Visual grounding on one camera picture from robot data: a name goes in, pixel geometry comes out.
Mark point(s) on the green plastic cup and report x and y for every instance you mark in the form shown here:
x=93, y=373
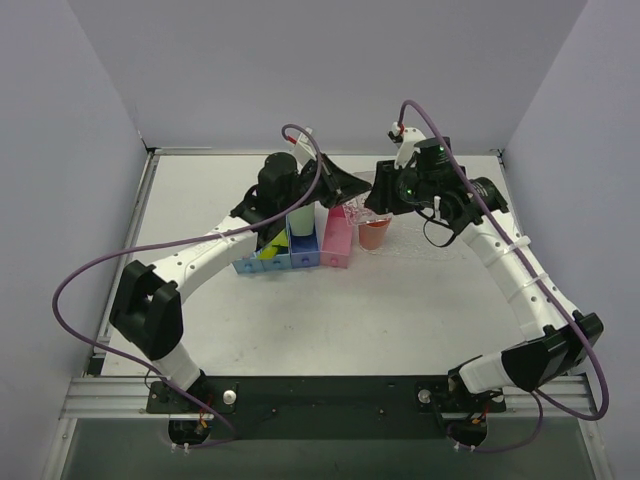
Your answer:
x=302, y=221

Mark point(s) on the clear textured oval tray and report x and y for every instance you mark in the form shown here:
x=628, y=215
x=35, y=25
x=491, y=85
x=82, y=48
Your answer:
x=405, y=239

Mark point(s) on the purple drawer box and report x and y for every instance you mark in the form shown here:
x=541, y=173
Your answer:
x=304, y=251

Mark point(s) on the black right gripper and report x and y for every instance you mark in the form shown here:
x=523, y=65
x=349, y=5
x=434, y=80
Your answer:
x=385, y=185

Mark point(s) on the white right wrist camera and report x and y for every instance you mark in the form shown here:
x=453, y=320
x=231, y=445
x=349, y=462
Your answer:
x=406, y=139

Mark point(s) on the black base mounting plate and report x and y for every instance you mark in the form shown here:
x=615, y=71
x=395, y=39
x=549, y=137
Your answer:
x=337, y=423

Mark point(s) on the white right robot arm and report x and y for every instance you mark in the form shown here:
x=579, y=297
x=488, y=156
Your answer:
x=556, y=334

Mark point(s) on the yellow green toothpaste tube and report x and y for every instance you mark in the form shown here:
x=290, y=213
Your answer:
x=279, y=245

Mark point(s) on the aluminium frame rail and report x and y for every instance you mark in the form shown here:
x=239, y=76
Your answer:
x=130, y=397

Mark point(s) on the pink drawer box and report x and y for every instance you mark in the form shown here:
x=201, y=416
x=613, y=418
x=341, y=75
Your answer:
x=337, y=240

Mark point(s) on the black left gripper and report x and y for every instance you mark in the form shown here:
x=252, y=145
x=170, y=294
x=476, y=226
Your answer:
x=323, y=181

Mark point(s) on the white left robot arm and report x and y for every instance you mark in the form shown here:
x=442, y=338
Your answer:
x=147, y=310

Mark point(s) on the orange plastic cup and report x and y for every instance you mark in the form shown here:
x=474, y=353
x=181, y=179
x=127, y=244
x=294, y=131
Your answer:
x=371, y=234

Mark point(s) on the clear plastic toothbrush case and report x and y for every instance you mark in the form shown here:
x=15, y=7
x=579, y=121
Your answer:
x=356, y=213

